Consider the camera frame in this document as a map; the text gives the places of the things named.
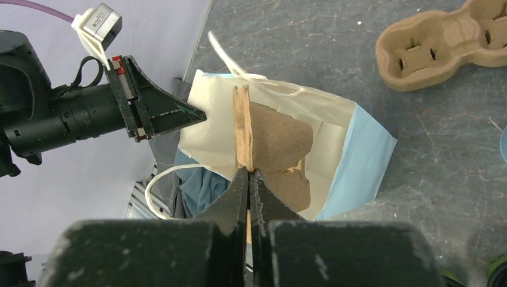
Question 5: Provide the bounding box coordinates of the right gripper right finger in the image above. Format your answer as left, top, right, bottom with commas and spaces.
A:
249, 170, 445, 286

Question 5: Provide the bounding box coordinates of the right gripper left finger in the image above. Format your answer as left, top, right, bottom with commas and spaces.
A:
39, 168, 249, 286

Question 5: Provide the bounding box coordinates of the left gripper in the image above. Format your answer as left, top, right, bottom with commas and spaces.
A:
106, 56, 207, 142

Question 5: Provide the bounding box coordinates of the light blue paper bag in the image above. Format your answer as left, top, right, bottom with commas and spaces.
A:
144, 30, 398, 222

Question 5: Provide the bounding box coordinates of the green paper coffee cup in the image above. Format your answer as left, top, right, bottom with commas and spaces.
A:
486, 254, 507, 287

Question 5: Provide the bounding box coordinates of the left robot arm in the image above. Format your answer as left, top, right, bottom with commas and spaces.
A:
1, 30, 206, 177

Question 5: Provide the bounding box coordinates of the blue cloth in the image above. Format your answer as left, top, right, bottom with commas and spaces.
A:
172, 167, 230, 218

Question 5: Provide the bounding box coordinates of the brown cardboard cup carrier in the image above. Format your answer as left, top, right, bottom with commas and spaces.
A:
375, 1, 506, 91

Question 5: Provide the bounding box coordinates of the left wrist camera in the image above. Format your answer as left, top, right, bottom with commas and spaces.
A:
71, 3, 123, 71

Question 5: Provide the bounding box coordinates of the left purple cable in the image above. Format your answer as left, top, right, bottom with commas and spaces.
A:
0, 0, 76, 24

